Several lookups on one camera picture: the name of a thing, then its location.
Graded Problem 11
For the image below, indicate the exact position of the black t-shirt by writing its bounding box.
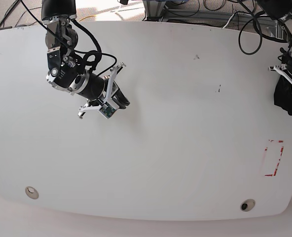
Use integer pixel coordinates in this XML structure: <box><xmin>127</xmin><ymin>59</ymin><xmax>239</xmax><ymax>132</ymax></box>
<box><xmin>274</xmin><ymin>76</ymin><xmax>292</xmax><ymax>116</ymax></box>

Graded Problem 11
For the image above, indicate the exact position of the table grommet hole right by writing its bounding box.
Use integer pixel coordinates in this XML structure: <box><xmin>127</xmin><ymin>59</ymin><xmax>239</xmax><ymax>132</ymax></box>
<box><xmin>240</xmin><ymin>199</ymin><xmax>256</xmax><ymax>212</ymax></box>

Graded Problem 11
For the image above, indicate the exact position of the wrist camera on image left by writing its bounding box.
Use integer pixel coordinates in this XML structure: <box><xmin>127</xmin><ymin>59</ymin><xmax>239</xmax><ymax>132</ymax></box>
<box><xmin>98</xmin><ymin>102</ymin><xmax>117</xmax><ymax>119</ymax></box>

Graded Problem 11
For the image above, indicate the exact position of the aluminium frame rail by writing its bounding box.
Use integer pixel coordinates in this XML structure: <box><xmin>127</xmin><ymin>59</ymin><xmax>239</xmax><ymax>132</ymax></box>
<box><xmin>143</xmin><ymin>0</ymin><xmax>285</xmax><ymax>39</ymax></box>

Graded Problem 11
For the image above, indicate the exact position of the white table grommet left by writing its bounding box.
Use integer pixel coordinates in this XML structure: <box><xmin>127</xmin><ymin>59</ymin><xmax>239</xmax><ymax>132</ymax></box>
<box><xmin>25</xmin><ymin>186</ymin><xmax>39</xmax><ymax>200</ymax></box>

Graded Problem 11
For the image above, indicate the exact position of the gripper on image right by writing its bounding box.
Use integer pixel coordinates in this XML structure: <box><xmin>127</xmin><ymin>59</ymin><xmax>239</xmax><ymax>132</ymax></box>
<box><xmin>268</xmin><ymin>63</ymin><xmax>292</xmax><ymax>89</ymax></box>

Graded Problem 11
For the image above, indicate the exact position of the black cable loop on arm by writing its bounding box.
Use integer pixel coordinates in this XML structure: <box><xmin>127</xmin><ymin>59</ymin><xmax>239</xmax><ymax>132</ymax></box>
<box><xmin>238</xmin><ymin>0</ymin><xmax>265</xmax><ymax>55</ymax></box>

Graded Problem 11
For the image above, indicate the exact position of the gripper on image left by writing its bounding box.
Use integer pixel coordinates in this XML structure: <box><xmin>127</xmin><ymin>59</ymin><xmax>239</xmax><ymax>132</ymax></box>
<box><xmin>78</xmin><ymin>62</ymin><xmax>130</xmax><ymax>119</ymax></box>

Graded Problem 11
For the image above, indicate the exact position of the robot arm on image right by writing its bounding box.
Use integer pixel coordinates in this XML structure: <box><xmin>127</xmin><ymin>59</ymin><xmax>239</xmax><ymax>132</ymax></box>
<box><xmin>238</xmin><ymin>0</ymin><xmax>292</xmax><ymax>86</ymax></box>

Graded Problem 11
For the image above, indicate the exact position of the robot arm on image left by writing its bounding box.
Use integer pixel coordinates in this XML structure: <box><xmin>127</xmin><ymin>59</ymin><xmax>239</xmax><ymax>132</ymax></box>
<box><xmin>41</xmin><ymin>0</ymin><xmax>130</xmax><ymax>119</ymax></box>

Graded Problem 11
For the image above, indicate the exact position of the white cable on floor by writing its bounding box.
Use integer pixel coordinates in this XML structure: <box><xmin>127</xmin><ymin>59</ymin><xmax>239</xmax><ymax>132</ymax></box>
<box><xmin>221</xmin><ymin>11</ymin><xmax>238</xmax><ymax>29</ymax></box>

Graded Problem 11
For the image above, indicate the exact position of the red tape rectangle marking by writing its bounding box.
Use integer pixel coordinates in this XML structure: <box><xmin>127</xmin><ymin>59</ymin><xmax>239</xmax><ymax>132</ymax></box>
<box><xmin>261</xmin><ymin>140</ymin><xmax>284</xmax><ymax>177</ymax></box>

